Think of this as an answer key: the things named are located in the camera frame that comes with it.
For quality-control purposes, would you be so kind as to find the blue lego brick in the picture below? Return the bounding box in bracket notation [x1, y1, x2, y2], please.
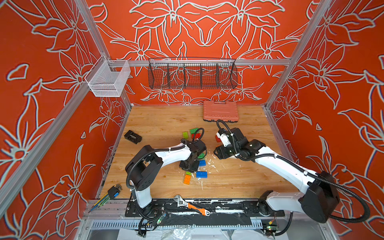
[196, 171, 208, 179]
[199, 160, 207, 167]

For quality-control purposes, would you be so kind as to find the orange lego brick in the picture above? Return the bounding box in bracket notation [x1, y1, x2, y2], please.
[183, 174, 192, 185]

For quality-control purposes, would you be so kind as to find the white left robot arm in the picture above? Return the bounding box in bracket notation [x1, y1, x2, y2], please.
[125, 139, 207, 209]

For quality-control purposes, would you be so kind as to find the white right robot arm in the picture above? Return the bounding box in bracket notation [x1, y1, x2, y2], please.
[214, 128, 340, 223]

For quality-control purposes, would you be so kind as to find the dark green lego brick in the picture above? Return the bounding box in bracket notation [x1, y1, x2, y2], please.
[190, 128, 199, 135]

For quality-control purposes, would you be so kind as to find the salmon red tool case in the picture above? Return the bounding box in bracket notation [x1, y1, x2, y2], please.
[203, 101, 239, 123]

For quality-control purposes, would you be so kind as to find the hex key set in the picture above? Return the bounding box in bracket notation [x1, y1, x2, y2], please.
[89, 184, 122, 213]

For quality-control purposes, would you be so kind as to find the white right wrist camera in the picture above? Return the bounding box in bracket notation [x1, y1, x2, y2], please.
[217, 133, 232, 147]

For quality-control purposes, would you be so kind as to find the orange handled adjustable wrench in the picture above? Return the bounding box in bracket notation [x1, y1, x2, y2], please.
[174, 195, 211, 217]

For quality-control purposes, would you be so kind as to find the black wire wall basket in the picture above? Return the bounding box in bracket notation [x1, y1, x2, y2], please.
[148, 57, 239, 90]

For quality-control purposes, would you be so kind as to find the clear plastic wall bin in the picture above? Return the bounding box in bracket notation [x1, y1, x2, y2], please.
[85, 56, 131, 97]

